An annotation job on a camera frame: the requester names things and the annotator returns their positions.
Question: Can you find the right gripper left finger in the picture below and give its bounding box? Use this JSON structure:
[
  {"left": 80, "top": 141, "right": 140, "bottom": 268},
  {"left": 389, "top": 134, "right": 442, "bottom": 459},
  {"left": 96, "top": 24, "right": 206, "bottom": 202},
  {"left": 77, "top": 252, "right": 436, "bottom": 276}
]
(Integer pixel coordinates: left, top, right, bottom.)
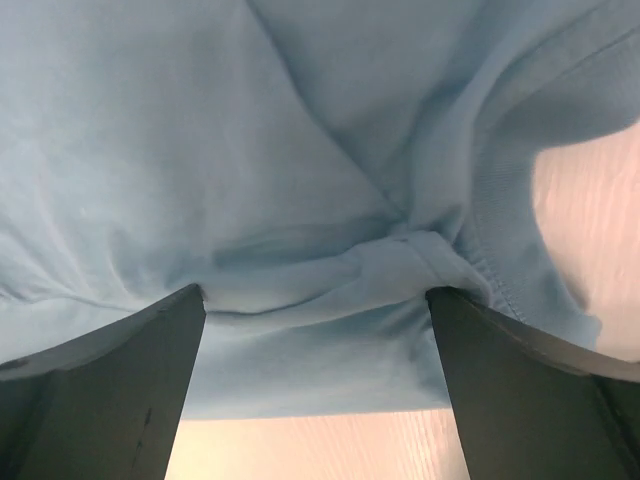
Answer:
[{"left": 1, "top": 285, "right": 205, "bottom": 479}]

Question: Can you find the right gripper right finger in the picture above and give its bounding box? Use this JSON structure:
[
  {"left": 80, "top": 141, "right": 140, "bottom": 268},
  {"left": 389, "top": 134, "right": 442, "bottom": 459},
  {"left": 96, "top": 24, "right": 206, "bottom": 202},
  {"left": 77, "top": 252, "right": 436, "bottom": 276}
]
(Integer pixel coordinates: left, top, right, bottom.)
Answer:
[{"left": 426, "top": 288, "right": 639, "bottom": 480}]

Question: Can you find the light blue t-shirt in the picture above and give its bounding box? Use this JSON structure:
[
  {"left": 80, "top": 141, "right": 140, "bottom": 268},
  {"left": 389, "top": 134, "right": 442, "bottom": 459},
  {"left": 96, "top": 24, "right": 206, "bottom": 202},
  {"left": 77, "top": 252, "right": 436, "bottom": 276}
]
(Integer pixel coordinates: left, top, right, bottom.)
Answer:
[{"left": 1, "top": 1, "right": 639, "bottom": 419}]

